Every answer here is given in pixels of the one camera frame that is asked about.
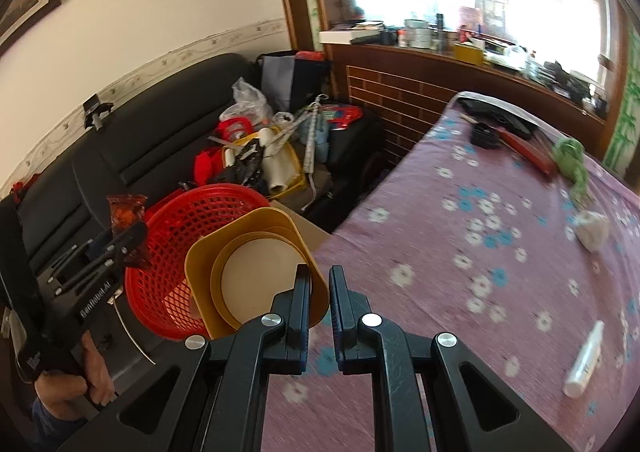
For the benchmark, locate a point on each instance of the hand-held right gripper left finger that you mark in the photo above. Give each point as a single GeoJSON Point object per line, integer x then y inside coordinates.
{"type": "Point", "coordinates": [304, 327]}

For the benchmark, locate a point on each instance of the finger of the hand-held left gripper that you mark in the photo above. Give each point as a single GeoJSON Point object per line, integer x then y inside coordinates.
{"type": "Point", "coordinates": [127, 239]}
{"type": "Point", "coordinates": [75, 257]}

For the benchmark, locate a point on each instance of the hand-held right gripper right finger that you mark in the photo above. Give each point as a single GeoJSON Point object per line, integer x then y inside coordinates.
{"type": "Point", "coordinates": [337, 327]}

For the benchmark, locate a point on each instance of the red-brown plastic wrapper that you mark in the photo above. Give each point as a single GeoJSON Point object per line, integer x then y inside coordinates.
{"type": "Point", "coordinates": [125, 212]}

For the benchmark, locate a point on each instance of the red plastic basket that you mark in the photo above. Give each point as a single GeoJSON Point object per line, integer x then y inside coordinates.
{"type": "Point", "coordinates": [160, 282]}

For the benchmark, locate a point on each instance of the person's left hand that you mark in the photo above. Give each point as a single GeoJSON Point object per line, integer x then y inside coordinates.
{"type": "Point", "coordinates": [97, 377]}

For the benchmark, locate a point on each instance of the red and yellow cloth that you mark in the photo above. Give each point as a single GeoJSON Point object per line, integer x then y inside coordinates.
{"type": "Point", "coordinates": [25, 189]}

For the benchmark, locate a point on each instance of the black sofa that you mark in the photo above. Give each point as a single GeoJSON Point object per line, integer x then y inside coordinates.
{"type": "Point", "coordinates": [150, 131]}

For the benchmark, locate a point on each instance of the purple floral blanket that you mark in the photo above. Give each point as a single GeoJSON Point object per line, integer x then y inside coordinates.
{"type": "Point", "coordinates": [425, 232]}

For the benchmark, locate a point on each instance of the black phone holder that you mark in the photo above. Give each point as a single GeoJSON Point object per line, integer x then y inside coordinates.
{"type": "Point", "coordinates": [97, 109]}

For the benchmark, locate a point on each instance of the red and white packet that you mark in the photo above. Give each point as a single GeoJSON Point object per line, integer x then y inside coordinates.
{"type": "Point", "coordinates": [236, 129]}

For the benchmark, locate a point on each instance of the yellow bag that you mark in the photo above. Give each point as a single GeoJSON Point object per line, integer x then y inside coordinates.
{"type": "Point", "coordinates": [287, 171]}

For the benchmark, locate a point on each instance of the black suitcase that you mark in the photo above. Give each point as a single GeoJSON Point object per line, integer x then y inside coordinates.
{"type": "Point", "coordinates": [350, 161]}

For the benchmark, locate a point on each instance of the white plastic bag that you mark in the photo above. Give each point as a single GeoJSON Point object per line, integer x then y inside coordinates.
{"type": "Point", "coordinates": [247, 99]}

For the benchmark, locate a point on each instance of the red toy pack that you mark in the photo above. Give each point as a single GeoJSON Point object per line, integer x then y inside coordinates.
{"type": "Point", "coordinates": [342, 115]}

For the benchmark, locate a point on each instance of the grey shopping bag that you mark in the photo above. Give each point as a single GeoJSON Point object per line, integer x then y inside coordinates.
{"type": "Point", "coordinates": [277, 79]}

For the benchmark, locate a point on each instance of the small black box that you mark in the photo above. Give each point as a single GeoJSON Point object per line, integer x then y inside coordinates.
{"type": "Point", "coordinates": [485, 136]}

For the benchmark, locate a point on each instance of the wooden window ledge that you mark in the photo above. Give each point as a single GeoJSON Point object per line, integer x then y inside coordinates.
{"type": "Point", "coordinates": [400, 91]}

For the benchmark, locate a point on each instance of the white plastic bottle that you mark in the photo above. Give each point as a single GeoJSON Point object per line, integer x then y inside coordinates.
{"type": "Point", "coordinates": [585, 362]}

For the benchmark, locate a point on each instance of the long red box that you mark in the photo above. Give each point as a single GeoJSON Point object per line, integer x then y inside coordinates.
{"type": "Point", "coordinates": [530, 151]}

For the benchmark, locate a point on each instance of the black plastic bag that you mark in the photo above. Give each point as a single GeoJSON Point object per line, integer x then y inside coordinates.
{"type": "Point", "coordinates": [500, 114]}

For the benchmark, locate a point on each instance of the white crumpled tissue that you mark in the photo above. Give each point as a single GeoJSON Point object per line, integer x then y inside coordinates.
{"type": "Point", "coordinates": [592, 232]}

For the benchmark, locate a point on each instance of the green plastic bag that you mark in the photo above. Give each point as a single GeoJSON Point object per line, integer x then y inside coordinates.
{"type": "Point", "coordinates": [570, 161]}

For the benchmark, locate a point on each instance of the flat white box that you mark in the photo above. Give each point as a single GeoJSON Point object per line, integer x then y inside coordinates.
{"type": "Point", "coordinates": [345, 35]}

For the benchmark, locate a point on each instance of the yellow box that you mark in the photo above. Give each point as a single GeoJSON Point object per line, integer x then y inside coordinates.
{"type": "Point", "coordinates": [467, 54]}

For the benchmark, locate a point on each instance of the metal tin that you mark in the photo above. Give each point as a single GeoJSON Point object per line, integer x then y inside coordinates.
{"type": "Point", "coordinates": [417, 34]}

